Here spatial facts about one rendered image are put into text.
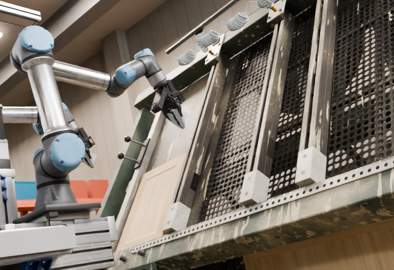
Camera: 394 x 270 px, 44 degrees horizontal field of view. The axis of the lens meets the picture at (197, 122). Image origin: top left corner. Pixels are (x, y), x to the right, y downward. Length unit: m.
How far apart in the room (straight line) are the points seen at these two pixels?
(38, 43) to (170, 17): 4.20
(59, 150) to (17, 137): 6.83
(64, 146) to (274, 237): 0.75
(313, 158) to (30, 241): 0.89
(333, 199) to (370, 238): 0.27
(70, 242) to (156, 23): 4.71
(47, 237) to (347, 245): 0.96
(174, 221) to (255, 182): 0.45
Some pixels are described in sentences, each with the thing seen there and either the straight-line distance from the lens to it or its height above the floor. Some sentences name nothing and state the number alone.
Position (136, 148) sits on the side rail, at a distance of 3.04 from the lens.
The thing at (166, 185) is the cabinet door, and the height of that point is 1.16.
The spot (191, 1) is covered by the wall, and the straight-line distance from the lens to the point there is 5.75.
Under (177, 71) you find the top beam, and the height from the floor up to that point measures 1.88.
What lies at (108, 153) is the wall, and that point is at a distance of 6.47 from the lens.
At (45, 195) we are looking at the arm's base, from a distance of 1.78.
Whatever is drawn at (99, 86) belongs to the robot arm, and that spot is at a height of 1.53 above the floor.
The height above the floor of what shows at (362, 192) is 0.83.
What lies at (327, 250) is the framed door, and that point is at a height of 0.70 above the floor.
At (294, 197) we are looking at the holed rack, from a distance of 1.58.
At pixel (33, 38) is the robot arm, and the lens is 1.82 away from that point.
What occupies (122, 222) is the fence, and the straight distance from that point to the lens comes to 2.54.
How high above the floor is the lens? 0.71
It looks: 17 degrees up
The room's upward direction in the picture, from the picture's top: 13 degrees counter-clockwise
